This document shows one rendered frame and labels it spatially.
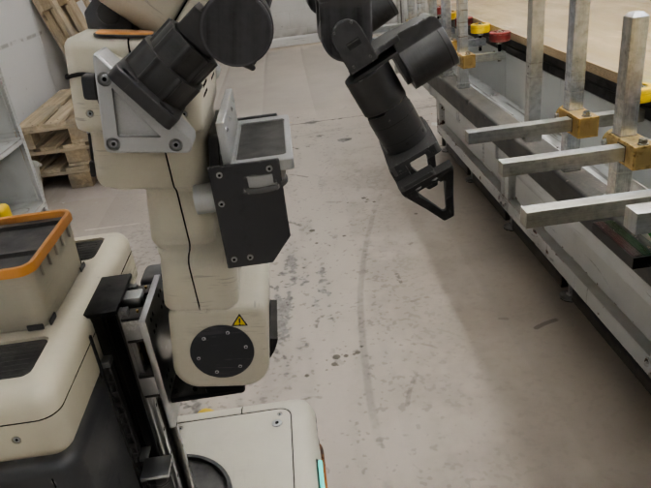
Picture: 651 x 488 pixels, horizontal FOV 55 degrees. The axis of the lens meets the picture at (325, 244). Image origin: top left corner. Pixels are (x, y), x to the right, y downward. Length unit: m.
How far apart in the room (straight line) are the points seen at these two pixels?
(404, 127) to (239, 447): 0.97
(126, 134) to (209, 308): 0.35
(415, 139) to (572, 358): 1.52
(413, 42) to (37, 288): 0.67
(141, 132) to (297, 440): 0.94
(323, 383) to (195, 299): 1.15
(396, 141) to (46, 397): 0.58
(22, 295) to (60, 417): 0.20
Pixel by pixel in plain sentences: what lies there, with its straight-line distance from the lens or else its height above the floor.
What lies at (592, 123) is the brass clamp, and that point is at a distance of 1.63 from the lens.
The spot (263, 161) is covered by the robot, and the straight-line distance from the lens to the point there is 0.87.
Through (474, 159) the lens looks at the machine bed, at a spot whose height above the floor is 0.17.
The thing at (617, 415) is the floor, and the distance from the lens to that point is 2.02.
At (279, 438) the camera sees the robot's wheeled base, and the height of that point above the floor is 0.28.
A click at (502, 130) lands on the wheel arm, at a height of 0.85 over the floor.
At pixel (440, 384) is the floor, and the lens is 2.05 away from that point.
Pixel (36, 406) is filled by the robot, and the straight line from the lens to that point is 0.96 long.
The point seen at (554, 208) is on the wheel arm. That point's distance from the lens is 1.12.
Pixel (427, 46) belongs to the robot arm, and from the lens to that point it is 0.75.
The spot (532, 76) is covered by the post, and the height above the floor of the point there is 0.89.
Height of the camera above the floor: 1.32
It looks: 26 degrees down
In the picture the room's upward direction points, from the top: 7 degrees counter-clockwise
